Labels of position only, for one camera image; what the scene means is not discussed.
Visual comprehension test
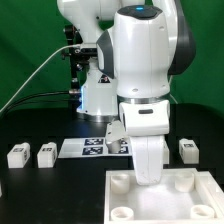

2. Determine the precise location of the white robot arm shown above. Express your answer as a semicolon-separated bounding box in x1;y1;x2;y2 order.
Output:
57;0;195;185

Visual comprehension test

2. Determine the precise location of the white cable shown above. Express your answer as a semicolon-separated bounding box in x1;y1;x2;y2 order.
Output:
0;44;83;113

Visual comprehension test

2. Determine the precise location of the black cable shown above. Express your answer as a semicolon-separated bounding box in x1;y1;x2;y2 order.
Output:
0;90;81;118

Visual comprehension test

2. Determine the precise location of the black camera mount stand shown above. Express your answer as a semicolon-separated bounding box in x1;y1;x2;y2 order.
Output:
61;25;88;111

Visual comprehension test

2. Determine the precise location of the white square tabletop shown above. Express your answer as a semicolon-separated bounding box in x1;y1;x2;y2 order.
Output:
104;169;224;224

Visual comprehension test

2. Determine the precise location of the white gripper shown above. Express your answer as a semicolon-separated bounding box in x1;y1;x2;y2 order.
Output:
105;100;170;185

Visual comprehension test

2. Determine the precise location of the white sheet with AprilTags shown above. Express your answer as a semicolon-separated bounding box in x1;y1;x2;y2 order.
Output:
59;137;132;158

